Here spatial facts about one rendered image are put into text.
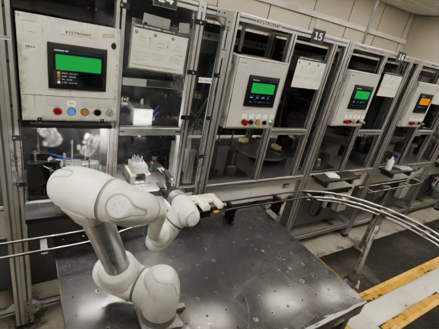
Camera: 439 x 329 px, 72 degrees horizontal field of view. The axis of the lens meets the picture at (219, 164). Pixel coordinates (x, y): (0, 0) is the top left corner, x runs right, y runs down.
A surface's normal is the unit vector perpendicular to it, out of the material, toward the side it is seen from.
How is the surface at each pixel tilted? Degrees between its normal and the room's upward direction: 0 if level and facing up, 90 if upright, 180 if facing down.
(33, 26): 90
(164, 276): 6
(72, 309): 0
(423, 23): 90
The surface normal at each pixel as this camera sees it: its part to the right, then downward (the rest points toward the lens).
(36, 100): 0.50, 0.44
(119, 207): 0.00, -0.11
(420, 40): -0.85, 0.05
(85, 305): 0.19, -0.90
